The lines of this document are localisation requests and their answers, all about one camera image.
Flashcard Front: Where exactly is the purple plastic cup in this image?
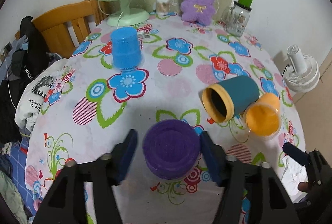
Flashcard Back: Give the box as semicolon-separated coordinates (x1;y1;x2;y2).
142;119;200;180

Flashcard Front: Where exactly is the orange plastic cup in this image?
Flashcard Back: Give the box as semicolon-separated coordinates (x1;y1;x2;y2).
243;93;281;140

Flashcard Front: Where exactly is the teal cup with yellow rim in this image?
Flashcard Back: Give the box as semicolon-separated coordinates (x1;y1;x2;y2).
201;76;259;123

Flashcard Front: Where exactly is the blue plastic cup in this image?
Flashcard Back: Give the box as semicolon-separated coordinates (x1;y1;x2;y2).
111;27;142;70

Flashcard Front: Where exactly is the person's hand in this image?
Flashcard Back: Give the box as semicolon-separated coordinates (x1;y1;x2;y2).
298;182;310;192

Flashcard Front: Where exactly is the white crumpled paper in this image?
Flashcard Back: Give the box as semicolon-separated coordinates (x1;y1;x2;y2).
281;156;308;202

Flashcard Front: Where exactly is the white floor fan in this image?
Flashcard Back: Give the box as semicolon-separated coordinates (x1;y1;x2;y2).
283;45;320;93

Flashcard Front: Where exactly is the white printed t-shirt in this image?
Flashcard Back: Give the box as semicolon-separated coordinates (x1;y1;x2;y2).
15;58;68;132

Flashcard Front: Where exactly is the floral tablecloth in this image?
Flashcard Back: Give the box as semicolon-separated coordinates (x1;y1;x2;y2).
25;11;307;224

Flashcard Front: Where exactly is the glass jar with green lid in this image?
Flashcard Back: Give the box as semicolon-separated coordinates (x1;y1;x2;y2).
222;0;253;37

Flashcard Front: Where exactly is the black clothing on chair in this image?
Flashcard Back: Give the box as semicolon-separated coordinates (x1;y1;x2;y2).
1;16;50;144

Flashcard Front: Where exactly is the wooden chair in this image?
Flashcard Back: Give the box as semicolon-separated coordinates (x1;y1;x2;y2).
15;0;110;59

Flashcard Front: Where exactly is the cotton swab container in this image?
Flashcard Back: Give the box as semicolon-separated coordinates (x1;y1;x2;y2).
156;0;171;16

